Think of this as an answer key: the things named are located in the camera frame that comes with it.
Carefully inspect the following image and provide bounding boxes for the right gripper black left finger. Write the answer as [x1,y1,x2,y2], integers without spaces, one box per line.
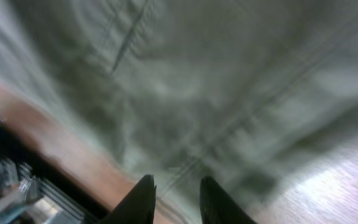
[98,174,157,224]

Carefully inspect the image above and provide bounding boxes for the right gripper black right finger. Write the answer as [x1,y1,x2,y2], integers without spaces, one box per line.
[200,176,257,224]

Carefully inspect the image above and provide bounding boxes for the khaki shorts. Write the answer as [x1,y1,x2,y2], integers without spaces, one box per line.
[0,0,358,223]

